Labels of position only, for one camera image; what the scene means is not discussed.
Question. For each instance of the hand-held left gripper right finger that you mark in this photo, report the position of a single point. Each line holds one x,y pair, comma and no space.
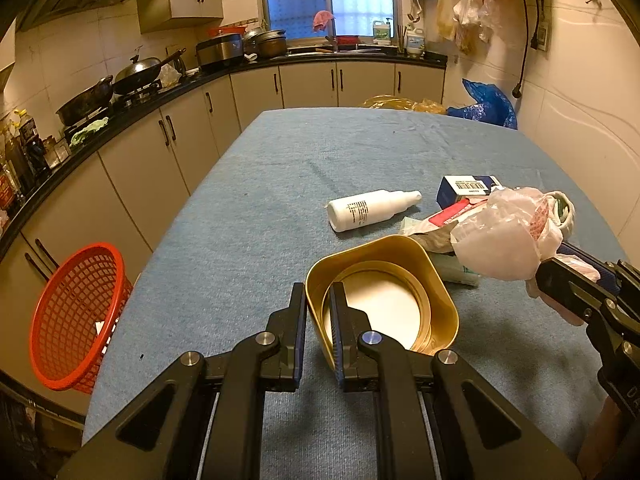
336,340

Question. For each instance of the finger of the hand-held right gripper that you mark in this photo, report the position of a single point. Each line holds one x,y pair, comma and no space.
610,275
570,292

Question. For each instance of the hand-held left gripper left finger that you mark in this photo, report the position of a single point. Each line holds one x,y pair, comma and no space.
301,340

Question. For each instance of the white plastic bag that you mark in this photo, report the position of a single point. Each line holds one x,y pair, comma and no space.
495,250

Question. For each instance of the gold metal tin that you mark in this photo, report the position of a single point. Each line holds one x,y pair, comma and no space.
425,280

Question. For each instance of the striped paper bag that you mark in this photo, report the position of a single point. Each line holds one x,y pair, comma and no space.
435,230

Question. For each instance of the red plastic basket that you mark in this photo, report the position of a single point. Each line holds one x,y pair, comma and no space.
50,340

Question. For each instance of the person's right forearm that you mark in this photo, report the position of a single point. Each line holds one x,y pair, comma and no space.
600,435

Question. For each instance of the rolled white green sock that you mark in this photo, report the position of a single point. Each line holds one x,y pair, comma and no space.
567,210

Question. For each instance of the white plastic bottle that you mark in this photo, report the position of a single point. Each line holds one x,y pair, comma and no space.
365,210

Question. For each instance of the blue white barcode box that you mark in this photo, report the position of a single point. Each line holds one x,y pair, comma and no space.
450,192

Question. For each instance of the blue plastic bag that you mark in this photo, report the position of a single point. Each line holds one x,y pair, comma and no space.
485,105

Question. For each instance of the cream kitchen counter cabinets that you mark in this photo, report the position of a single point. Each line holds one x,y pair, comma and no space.
140,170

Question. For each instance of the yellow plastic bag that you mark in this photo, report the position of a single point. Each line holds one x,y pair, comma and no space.
385,102

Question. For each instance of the white plastic jug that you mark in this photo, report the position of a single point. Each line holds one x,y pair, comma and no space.
415,42

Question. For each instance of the crumpled clear food bag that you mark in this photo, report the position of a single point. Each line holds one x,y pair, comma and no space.
170,75

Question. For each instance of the stacked metal pots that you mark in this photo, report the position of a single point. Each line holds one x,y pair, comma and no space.
270,45

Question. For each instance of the metal faucet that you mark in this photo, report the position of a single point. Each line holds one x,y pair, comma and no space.
332,42

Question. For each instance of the green cloth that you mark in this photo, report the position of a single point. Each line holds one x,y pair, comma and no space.
87,130

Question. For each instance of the silver rice cooker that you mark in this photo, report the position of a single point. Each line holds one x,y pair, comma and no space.
220,50

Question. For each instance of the green label detergent jug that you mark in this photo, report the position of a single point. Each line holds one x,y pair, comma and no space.
381,32

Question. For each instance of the wok with metal lid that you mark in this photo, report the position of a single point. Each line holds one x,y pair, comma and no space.
137,72

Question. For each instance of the red plastic tray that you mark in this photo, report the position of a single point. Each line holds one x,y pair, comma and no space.
227,31

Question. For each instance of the pink cloth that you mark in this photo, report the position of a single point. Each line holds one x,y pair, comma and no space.
322,20

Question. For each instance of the black frying pan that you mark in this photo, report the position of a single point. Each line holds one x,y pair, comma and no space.
82,102

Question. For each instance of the row of condiment bottles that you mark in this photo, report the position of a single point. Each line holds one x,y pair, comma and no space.
25,155

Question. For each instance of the kitchen window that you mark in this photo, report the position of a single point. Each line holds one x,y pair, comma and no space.
300,0

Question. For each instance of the wall socket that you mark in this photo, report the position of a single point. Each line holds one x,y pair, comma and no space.
540,37

